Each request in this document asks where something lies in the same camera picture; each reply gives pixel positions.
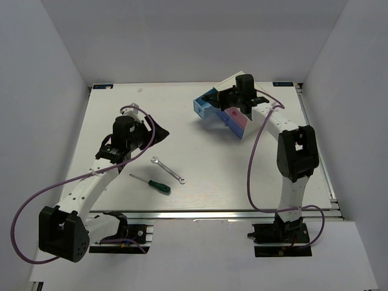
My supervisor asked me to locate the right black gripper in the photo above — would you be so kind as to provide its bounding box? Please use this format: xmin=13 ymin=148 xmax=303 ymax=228
xmin=206 ymin=85 xmax=243 ymax=112

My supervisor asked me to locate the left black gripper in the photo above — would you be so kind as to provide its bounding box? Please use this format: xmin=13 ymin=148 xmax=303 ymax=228
xmin=127 ymin=115 xmax=169 ymax=152

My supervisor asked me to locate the light blue drawer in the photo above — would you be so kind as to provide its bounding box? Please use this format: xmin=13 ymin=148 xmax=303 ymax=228
xmin=193 ymin=88 xmax=219 ymax=119

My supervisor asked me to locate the pink drawer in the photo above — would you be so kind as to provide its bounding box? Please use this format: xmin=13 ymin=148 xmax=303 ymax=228
xmin=225 ymin=107 xmax=248 ymax=129

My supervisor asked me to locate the white drawer cabinet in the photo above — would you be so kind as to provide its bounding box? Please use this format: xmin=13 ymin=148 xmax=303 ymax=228
xmin=213 ymin=71 xmax=283 ymax=141

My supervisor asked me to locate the silver combination wrench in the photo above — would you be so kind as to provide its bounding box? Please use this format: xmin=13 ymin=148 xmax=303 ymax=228
xmin=150 ymin=156 xmax=186 ymax=185

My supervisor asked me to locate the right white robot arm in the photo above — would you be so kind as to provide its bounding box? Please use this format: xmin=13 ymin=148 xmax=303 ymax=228
xmin=196 ymin=73 xmax=319 ymax=242

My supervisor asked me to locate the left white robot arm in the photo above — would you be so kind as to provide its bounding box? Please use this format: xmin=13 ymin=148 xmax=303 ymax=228
xmin=39 ymin=116 xmax=169 ymax=263

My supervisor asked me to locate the dark blue drawer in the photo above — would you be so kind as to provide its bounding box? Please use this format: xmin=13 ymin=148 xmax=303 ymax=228
xmin=216 ymin=111 xmax=244 ymax=139

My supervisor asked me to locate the blue label sticker right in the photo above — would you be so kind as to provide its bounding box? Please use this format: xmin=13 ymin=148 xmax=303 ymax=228
xmin=272 ymin=82 xmax=294 ymax=87

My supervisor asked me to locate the blue label sticker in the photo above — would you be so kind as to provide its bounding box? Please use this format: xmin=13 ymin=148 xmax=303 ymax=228
xmin=92 ymin=84 xmax=113 ymax=90
xmin=272 ymin=82 xmax=294 ymax=87

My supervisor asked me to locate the blue label sticker left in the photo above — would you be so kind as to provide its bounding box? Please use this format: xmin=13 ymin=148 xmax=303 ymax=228
xmin=92 ymin=84 xmax=113 ymax=90

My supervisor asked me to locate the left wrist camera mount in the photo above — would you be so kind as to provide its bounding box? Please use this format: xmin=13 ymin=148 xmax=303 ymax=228
xmin=120 ymin=103 xmax=141 ymax=122

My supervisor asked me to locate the large green handled screwdriver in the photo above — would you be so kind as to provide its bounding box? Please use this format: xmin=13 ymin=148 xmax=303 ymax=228
xmin=130 ymin=174 xmax=171 ymax=195

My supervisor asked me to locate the aluminium table front rail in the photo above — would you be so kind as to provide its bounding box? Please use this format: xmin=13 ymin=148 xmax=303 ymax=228
xmin=87 ymin=209 xmax=343 ymax=219

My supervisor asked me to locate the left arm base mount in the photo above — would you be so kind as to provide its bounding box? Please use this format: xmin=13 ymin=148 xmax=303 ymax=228
xmin=85 ymin=212 xmax=153 ymax=255

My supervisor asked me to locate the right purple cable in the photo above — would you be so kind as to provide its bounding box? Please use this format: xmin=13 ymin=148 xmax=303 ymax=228
xmin=247 ymin=89 xmax=327 ymax=251

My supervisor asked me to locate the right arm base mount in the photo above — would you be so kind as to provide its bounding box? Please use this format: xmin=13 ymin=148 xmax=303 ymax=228
xmin=247 ymin=215 xmax=312 ymax=258

